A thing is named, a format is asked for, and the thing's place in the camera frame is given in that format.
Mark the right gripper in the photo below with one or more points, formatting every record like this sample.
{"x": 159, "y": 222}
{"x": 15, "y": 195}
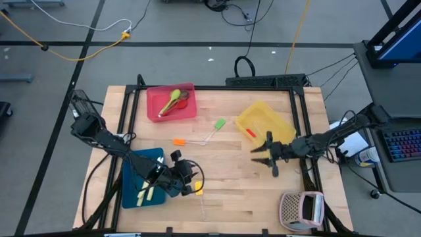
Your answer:
{"x": 281, "y": 150}

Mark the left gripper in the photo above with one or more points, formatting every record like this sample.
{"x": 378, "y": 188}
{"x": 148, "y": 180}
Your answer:
{"x": 182, "y": 172}

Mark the yellow plastic bin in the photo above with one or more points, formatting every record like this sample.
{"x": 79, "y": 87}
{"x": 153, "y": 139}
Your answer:
{"x": 263, "y": 113}

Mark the blue plastic bin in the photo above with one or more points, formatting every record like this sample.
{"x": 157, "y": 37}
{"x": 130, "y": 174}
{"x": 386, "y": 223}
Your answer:
{"x": 128, "y": 197}

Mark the red plastic bin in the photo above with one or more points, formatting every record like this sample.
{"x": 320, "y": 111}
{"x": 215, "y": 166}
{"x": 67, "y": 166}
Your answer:
{"x": 156, "y": 105}

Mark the brown wooden spoon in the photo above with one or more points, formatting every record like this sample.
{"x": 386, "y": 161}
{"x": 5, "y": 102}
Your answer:
{"x": 185, "y": 94}

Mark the green silicone spoon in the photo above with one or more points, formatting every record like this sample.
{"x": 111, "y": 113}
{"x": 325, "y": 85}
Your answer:
{"x": 175, "y": 94}

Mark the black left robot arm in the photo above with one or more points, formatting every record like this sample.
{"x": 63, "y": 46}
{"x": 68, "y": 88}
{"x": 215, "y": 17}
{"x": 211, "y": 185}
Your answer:
{"x": 115, "y": 145}

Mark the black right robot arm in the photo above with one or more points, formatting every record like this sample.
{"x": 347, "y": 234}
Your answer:
{"x": 338, "y": 133}

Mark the pink box grater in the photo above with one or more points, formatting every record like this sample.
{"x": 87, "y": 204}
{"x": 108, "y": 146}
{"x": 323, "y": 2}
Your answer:
{"x": 291, "y": 209}

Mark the black power strip box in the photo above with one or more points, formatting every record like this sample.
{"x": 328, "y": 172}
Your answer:
{"x": 263, "y": 80}

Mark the white paper sheet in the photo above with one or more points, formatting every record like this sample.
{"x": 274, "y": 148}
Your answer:
{"x": 356, "y": 145}

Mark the white can blue label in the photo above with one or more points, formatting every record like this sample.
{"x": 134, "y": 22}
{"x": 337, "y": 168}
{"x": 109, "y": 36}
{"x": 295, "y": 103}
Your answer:
{"x": 368, "y": 157}

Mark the black caster wheel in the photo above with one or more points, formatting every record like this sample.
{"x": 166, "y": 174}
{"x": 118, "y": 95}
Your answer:
{"x": 375, "y": 194}

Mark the black mesh power supply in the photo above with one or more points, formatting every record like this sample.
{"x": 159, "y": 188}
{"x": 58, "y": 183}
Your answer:
{"x": 80, "y": 100}

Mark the grey keyboard tray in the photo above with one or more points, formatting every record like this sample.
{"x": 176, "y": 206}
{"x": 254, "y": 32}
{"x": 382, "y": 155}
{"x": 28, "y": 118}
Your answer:
{"x": 401, "y": 177}

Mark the backlit black keyboard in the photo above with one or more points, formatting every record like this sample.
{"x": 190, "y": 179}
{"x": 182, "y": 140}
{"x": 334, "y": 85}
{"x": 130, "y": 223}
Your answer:
{"x": 403, "y": 145}

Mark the grey desk top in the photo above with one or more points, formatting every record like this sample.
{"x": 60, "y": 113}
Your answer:
{"x": 388, "y": 92}

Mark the black monitor blue screen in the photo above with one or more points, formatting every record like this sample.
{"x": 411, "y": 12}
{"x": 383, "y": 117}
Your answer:
{"x": 404, "y": 46}

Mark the grey metal floor bar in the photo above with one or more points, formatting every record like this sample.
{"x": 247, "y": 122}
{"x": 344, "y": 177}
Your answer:
{"x": 33, "y": 3}
{"x": 16, "y": 78}

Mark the black metal table frame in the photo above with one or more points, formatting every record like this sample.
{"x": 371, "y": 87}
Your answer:
{"x": 213, "y": 88}

